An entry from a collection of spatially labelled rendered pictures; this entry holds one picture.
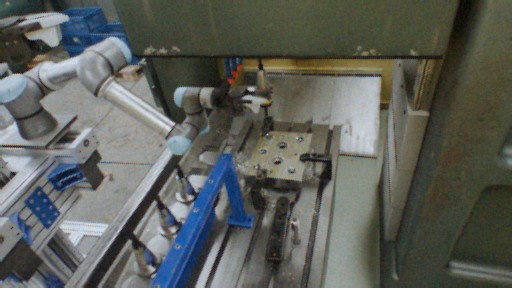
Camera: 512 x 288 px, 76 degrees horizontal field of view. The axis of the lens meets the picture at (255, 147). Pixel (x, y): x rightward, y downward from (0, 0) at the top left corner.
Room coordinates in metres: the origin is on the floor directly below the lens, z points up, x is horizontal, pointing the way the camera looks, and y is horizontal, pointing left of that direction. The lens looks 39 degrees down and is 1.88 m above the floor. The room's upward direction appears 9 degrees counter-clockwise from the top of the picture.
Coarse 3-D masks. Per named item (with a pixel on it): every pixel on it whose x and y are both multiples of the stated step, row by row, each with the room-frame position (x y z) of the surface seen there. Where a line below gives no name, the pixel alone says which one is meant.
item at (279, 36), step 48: (144, 0) 0.72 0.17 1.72; (192, 0) 0.68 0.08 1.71; (240, 0) 0.64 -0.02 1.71; (288, 0) 0.61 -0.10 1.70; (336, 0) 0.58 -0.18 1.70; (384, 0) 0.55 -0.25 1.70; (432, 0) 0.52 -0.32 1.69; (144, 48) 0.74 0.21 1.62; (192, 48) 0.69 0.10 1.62; (240, 48) 0.65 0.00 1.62; (288, 48) 0.61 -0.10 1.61; (336, 48) 0.58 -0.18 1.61; (384, 48) 0.55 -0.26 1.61; (432, 48) 0.52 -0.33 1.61
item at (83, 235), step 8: (64, 224) 1.53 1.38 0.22; (72, 224) 1.52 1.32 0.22; (80, 224) 1.51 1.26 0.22; (88, 224) 1.49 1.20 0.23; (96, 224) 1.48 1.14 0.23; (104, 224) 1.47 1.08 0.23; (72, 232) 1.44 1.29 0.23; (80, 232) 1.43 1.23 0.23; (88, 232) 1.42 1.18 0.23; (96, 232) 1.42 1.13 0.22; (72, 240) 1.38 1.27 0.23; (80, 240) 1.38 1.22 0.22; (88, 240) 1.37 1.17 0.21; (96, 240) 1.36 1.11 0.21; (80, 248) 1.32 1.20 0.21; (88, 248) 1.31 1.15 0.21
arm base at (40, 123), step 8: (40, 112) 1.22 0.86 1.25; (48, 112) 1.28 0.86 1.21; (16, 120) 1.19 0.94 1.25; (24, 120) 1.18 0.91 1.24; (32, 120) 1.19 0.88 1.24; (40, 120) 1.20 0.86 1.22; (48, 120) 1.22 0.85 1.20; (56, 120) 1.26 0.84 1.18; (24, 128) 1.17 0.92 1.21; (32, 128) 1.18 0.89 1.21; (40, 128) 1.19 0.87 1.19; (48, 128) 1.20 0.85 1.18; (24, 136) 1.17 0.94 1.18; (32, 136) 1.16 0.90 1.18; (40, 136) 1.17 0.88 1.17
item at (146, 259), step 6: (132, 246) 0.45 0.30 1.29; (144, 246) 0.44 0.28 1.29; (138, 252) 0.43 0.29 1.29; (144, 252) 0.44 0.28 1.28; (150, 252) 0.45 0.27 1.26; (138, 258) 0.43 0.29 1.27; (144, 258) 0.43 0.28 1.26; (150, 258) 0.44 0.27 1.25; (156, 258) 0.45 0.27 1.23; (138, 264) 0.43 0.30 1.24; (144, 264) 0.43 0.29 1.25; (150, 264) 0.43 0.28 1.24; (144, 270) 0.42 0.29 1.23
